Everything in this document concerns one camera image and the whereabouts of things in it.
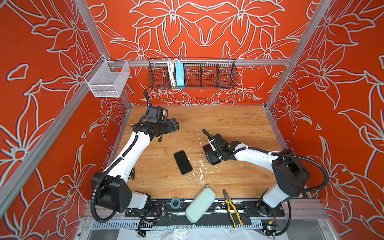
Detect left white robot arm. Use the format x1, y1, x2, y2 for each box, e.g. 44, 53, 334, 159
90, 90, 180, 223

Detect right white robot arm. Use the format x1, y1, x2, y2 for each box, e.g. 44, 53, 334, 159
202, 129, 330, 216

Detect phone in black case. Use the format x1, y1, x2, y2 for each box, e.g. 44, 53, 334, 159
174, 151, 193, 175

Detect mint green glasses case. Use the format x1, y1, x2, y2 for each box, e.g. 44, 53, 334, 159
185, 188, 216, 224

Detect light blue box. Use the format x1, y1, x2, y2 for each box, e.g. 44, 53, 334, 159
175, 62, 185, 89

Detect blue tape roll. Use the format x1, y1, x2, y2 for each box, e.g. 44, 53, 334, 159
170, 198, 181, 210

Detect green circuit board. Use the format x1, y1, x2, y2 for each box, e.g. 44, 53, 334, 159
263, 221, 278, 235

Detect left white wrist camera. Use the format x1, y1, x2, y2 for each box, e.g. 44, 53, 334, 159
162, 109, 168, 121

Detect yellow handled pliers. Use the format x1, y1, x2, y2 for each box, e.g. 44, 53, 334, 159
223, 189, 244, 229

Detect black wire wall basket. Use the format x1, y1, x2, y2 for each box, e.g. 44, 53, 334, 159
148, 58, 238, 90

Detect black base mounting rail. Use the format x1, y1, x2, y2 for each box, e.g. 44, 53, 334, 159
124, 198, 288, 230

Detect clear plastic wall bin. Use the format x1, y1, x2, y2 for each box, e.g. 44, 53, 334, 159
85, 56, 131, 98

